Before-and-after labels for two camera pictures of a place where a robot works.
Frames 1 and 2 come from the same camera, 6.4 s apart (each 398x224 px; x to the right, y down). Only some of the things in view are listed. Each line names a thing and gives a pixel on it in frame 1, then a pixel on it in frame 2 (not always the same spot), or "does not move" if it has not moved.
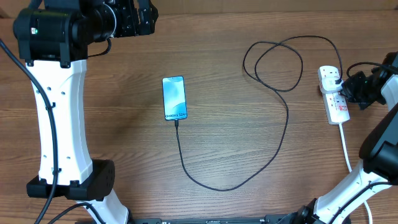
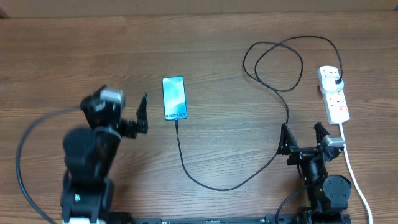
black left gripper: (130, 27) to (129, 127)
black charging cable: (259, 78) does not move
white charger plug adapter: (328, 84) does not move
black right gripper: (347, 89) to (298, 154)
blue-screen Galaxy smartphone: (174, 98) does not move
